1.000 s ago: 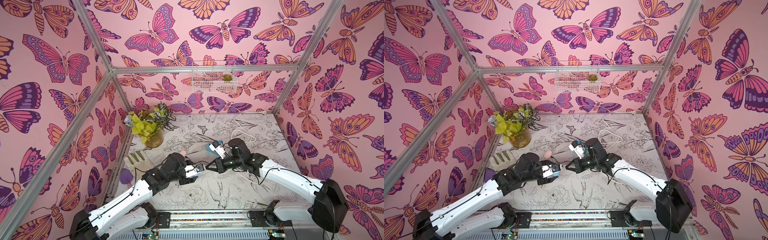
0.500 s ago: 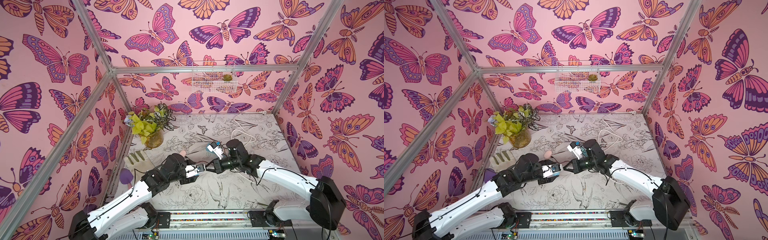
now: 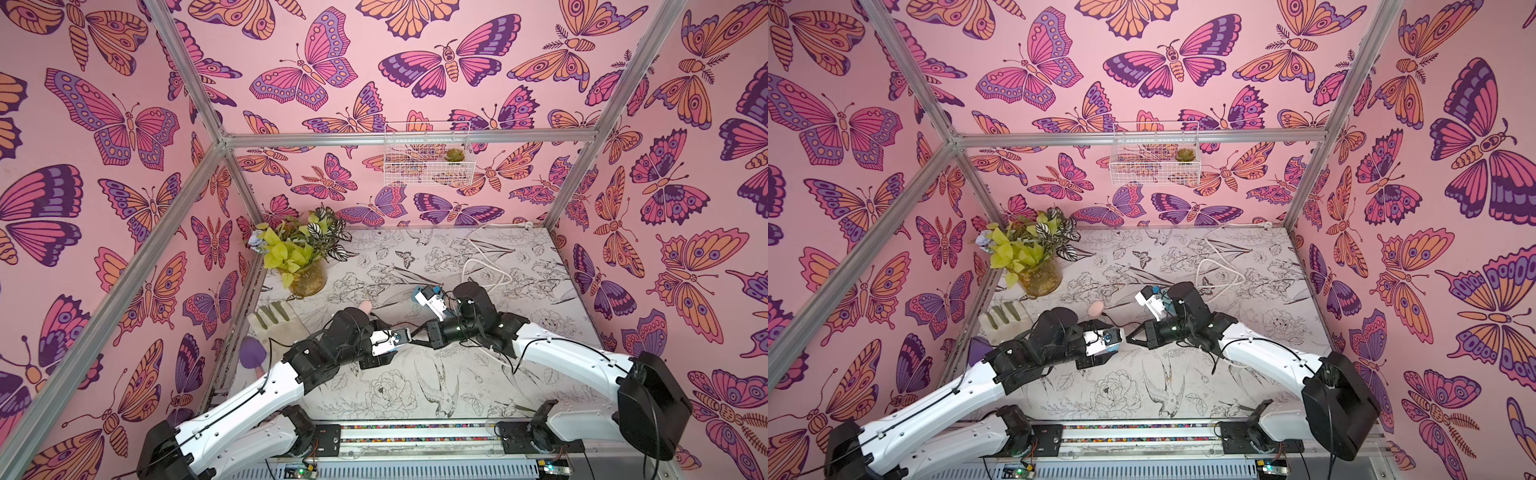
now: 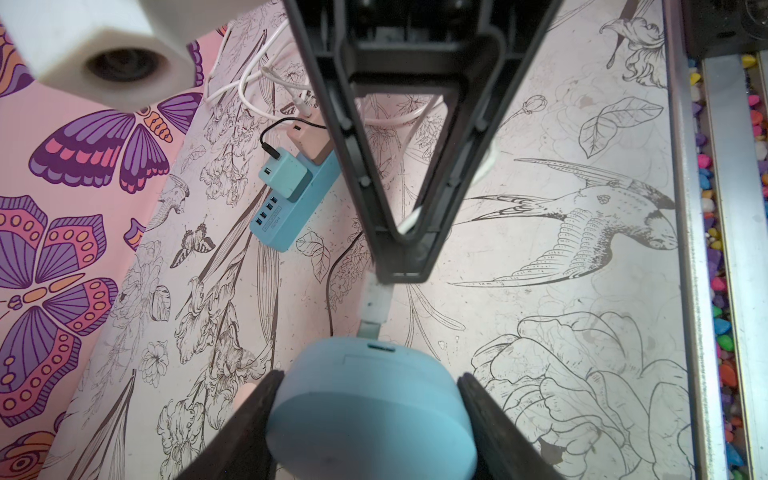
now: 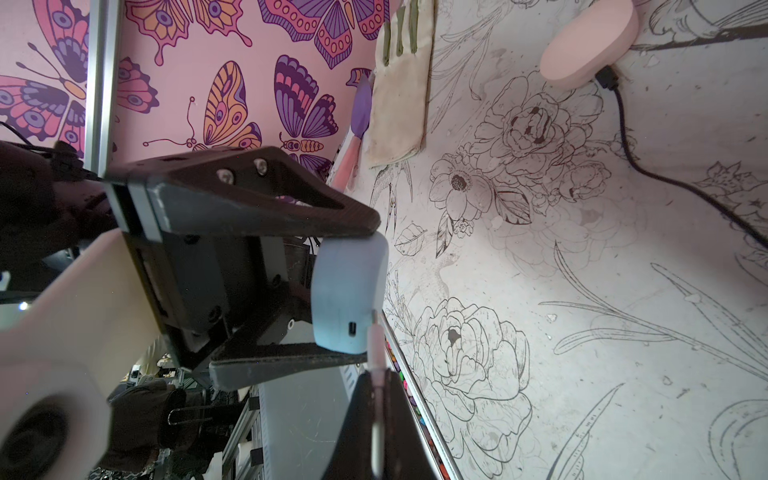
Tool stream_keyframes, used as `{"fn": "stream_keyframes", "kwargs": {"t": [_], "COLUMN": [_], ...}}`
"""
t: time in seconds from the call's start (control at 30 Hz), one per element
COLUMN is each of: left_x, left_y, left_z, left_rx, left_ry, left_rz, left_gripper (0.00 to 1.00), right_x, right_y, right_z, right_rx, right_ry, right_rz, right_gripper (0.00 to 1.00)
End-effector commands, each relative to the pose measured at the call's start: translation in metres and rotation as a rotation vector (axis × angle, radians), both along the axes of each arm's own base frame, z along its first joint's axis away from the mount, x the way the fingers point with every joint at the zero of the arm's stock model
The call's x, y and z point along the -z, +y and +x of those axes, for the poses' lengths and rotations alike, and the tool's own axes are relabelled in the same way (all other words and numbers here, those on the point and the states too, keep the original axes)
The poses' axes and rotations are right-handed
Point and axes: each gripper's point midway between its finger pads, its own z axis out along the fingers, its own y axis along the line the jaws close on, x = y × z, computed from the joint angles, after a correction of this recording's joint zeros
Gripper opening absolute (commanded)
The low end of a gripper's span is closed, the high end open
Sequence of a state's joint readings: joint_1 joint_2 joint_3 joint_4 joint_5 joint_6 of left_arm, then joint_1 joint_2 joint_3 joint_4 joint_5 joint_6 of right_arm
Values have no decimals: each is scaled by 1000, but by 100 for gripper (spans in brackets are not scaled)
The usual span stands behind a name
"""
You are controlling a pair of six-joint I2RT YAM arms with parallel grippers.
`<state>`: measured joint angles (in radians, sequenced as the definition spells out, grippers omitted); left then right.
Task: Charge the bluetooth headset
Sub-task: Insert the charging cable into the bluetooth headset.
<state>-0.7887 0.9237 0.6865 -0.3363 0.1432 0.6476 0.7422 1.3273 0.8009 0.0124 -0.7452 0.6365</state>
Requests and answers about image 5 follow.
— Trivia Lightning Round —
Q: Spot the black usb cable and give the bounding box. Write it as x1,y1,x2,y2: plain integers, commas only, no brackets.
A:
593,64,768,250

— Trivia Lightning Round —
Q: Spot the aluminium frame post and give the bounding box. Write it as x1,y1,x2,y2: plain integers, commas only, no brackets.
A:
84,0,124,176

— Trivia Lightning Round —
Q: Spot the white cable with pink plug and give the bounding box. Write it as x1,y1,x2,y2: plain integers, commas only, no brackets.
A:
367,311,388,480

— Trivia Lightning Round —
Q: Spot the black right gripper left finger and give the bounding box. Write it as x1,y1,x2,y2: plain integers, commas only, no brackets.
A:
322,372,374,480

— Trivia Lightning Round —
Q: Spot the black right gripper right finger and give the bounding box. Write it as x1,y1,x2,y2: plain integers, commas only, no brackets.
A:
384,370,438,480

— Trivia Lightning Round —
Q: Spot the pink earbud case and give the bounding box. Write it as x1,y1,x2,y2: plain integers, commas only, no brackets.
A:
539,0,640,90

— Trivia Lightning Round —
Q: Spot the pink purple brush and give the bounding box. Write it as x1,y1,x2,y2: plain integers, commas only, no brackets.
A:
329,70,375,193

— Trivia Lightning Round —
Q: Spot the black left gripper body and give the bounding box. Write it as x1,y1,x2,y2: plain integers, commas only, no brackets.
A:
106,182,314,369

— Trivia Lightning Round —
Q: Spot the blue earbud case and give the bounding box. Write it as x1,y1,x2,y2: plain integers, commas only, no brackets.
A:
310,232,389,355

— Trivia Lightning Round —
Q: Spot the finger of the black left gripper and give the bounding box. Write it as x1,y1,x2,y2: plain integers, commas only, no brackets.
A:
209,294,366,391
104,147,381,239

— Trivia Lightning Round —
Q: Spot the beige cloth with green stripes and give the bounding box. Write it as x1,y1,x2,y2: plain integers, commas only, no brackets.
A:
362,0,435,168

